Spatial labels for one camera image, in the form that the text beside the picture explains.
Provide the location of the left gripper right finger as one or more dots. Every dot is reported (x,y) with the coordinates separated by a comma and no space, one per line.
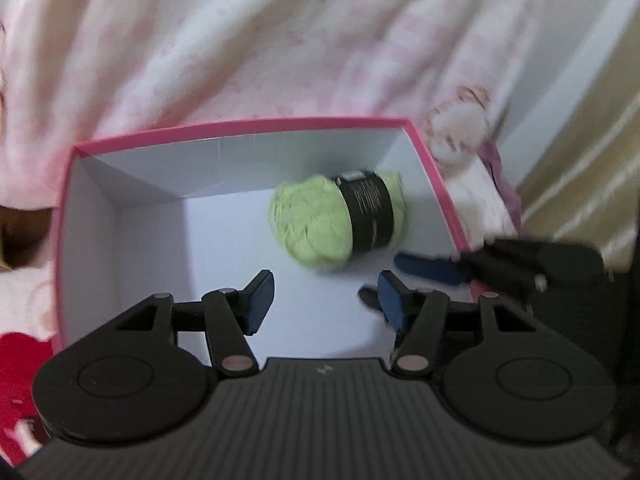
(418,317)

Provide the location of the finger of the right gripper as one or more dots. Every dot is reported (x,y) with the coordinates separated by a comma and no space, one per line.
(368,295)
(442,270)

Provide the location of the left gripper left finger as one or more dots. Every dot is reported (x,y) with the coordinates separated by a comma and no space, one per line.
(232,315)

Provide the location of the green yarn ball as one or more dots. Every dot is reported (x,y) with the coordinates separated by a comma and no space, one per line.
(323,222)

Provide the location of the beige curtain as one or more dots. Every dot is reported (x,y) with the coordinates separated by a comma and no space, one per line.
(586,187)

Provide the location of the pink cardboard box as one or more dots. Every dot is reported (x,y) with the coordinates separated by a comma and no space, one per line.
(185,211)

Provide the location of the bear print bed blanket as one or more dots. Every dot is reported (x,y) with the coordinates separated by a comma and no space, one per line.
(29,336)

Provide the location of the brown pillow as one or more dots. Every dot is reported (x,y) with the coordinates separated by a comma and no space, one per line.
(22,231)

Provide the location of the pink cartoon pillow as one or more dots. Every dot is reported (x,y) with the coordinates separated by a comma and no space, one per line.
(74,70)

